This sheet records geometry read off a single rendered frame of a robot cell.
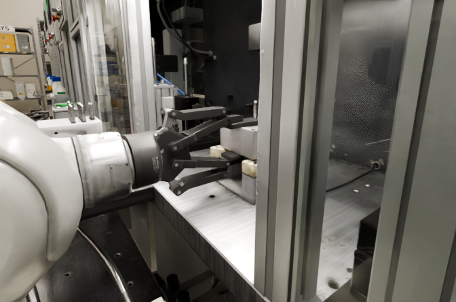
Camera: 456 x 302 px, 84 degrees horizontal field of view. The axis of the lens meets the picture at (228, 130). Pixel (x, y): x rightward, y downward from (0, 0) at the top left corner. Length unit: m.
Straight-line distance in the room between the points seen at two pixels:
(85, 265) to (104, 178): 0.44
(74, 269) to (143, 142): 0.46
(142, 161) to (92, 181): 0.06
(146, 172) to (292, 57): 0.23
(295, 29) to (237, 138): 0.28
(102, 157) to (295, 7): 0.25
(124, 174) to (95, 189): 0.03
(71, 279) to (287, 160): 0.61
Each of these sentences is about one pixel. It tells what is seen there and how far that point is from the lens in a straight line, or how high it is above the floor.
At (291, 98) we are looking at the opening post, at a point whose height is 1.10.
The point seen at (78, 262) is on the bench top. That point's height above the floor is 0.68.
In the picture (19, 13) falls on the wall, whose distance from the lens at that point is 7.96.
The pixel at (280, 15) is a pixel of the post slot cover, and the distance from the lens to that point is 0.21.
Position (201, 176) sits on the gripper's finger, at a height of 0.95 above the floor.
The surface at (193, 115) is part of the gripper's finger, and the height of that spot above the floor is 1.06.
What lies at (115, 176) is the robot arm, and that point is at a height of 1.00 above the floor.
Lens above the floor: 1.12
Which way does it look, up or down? 13 degrees down
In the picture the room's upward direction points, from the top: straight up
